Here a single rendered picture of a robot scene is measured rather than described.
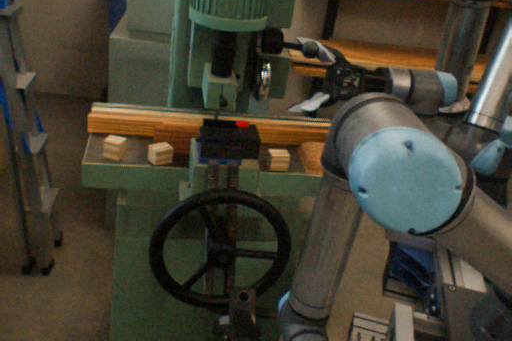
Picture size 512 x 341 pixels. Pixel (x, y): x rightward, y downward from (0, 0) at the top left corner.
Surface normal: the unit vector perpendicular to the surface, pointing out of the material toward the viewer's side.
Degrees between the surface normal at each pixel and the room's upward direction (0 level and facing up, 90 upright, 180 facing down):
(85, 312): 0
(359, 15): 90
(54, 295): 1
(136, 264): 90
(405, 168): 87
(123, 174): 90
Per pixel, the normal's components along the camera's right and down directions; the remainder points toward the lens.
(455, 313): 0.13, -0.90
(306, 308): -0.35, 0.34
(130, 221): 0.13, 0.44
